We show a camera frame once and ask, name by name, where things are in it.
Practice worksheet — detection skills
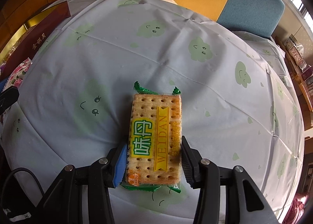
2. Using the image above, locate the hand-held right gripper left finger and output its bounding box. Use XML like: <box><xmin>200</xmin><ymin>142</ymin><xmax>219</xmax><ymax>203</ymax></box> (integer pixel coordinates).
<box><xmin>37</xmin><ymin>141</ymin><xmax>128</xmax><ymax>224</ymax></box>

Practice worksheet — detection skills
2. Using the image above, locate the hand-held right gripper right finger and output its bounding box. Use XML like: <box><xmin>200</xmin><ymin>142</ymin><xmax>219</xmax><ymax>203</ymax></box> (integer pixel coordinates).
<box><xmin>180</xmin><ymin>136</ymin><xmax>279</xmax><ymax>224</ymax></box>

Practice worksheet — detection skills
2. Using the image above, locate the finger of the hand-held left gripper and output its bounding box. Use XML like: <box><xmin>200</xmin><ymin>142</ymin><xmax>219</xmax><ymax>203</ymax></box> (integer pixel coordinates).
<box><xmin>0</xmin><ymin>78</ymin><xmax>20</xmax><ymax>115</ymax></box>

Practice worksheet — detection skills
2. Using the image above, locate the green yellow cracker packet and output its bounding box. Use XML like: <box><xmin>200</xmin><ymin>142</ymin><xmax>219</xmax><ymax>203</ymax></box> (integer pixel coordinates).
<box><xmin>120</xmin><ymin>81</ymin><xmax>183</xmax><ymax>194</ymax></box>

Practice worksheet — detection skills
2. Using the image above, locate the brown tin box gold inside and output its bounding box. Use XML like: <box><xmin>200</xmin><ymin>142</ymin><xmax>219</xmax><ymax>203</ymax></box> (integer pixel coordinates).
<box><xmin>0</xmin><ymin>1</ymin><xmax>71</xmax><ymax>80</ymax></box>

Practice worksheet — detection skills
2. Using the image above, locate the white cloud-print tablecloth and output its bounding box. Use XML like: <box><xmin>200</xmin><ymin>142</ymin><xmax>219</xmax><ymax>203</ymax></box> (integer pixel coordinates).
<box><xmin>0</xmin><ymin>0</ymin><xmax>306</xmax><ymax>220</ymax></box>

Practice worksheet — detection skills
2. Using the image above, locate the black bag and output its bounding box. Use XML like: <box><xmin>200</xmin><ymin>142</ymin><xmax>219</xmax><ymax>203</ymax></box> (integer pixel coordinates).
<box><xmin>0</xmin><ymin>190</ymin><xmax>42</xmax><ymax>224</ymax></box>

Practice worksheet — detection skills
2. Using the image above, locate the white ribbon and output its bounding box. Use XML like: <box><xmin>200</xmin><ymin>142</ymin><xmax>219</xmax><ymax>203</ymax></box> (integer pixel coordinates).
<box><xmin>10</xmin><ymin>212</ymin><xmax>32</xmax><ymax>222</ymax></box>

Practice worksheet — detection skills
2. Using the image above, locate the pink cloth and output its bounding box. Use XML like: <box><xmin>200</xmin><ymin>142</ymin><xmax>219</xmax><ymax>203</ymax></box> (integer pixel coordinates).
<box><xmin>291</xmin><ymin>193</ymin><xmax>310</xmax><ymax>218</ymax></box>

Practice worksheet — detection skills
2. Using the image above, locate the patterned tissue box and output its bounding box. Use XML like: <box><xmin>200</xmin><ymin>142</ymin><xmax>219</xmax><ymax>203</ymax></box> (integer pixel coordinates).
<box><xmin>286</xmin><ymin>43</ymin><xmax>306</xmax><ymax>67</ymax></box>

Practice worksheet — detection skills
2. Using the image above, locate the small white box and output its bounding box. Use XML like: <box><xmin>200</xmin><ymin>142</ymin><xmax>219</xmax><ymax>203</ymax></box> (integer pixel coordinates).
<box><xmin>285</xmin><ymin>34</ymin><xmax>299</xmax><ymax>48</ymax></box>

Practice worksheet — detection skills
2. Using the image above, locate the black cable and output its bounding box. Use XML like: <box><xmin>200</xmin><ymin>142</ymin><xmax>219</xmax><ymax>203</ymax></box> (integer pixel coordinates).
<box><xmin>0</xmin><ymin>167</ymin><xmax>46</xmax><ymax>205</ymax></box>

